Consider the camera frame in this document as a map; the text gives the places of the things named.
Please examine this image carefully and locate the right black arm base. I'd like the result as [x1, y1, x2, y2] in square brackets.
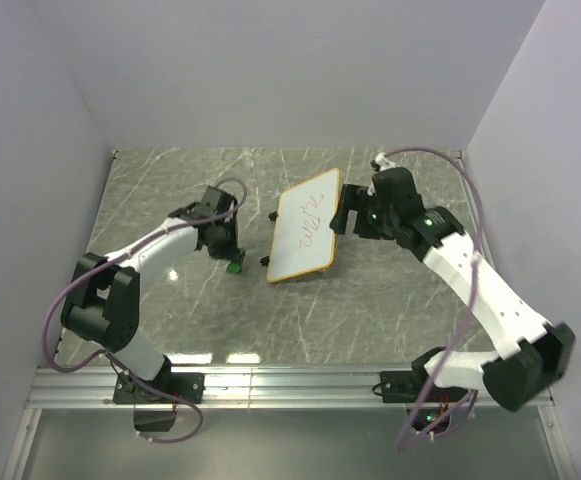
[371, 370, 429, 403]

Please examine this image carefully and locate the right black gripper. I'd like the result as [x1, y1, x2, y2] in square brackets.
[329, 183, 398, 240]

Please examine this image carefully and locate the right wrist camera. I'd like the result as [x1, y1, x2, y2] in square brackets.
[370, 152, 396, 173]

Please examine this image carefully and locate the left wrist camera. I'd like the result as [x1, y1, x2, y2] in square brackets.
[198, 186, 237, 217]

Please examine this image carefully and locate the yellow framed whiteboard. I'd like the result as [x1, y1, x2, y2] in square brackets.
[266, 168, 340, 283]

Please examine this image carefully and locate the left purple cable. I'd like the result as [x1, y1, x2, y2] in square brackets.
[43, 178, 249, 444]

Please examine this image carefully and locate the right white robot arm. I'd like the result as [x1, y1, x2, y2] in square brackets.
[330, 167, 576, 412]

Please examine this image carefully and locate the aluminium right side rail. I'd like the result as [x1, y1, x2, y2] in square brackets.
[450, 149, 527, 366]

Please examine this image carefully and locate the green whiteboard eraser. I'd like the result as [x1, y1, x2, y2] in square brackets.
[226, 260, 243, 274]

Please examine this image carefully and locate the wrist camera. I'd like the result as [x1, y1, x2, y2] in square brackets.
[198, 186, 237, 217]
[370, 152, 396, 173]

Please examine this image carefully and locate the aluminium rail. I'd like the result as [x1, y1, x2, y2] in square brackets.
[4, 365, 558, 479]
[450, 149, 527, 366]

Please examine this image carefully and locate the aluminium front rail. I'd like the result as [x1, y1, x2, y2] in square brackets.
[4, 365, 558, 479]

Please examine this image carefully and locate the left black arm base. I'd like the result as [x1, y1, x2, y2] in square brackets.
[112, 372, 205, 405]

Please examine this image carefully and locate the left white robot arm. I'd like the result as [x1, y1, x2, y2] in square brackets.
[60, 195, 245, 402]

